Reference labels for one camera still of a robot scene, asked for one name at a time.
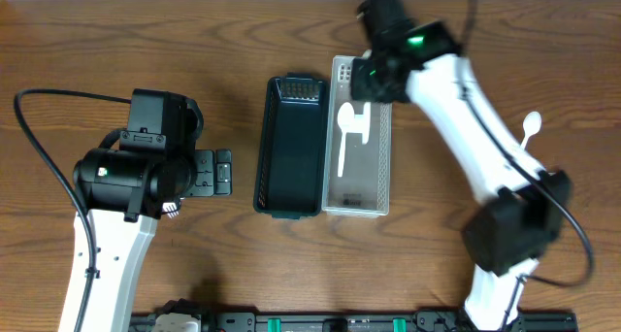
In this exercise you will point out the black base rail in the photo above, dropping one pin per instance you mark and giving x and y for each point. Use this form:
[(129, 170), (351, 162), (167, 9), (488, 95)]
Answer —
[(183, 315)]

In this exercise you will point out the black plastic basket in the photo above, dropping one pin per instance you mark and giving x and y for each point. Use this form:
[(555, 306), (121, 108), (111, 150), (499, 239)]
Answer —
[(291, 159)]

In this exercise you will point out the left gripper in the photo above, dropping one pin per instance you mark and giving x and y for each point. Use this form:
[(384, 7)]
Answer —
[(213, 173)]

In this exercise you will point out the white plastic spoon crossing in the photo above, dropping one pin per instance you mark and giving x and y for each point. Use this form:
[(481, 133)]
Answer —
[(361, 123)]

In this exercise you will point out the white plastic spoon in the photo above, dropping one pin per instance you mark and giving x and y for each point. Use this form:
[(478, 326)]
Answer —
[(531, 126), (345, 117)]

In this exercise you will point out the clear plastic basket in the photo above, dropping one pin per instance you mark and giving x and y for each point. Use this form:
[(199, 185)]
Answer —
[(364, 188)]

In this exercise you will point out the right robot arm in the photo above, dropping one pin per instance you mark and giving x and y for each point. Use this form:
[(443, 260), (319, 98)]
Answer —
[(520, 202)]

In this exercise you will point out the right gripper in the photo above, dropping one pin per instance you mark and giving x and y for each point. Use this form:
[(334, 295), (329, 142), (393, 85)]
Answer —
[(364, 80)]

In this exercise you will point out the white plastic fork middle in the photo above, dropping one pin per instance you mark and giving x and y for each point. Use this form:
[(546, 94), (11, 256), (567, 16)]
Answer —
[(170, 209)]

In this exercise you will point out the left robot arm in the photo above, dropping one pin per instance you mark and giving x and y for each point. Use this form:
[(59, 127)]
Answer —
[(136, 175)]

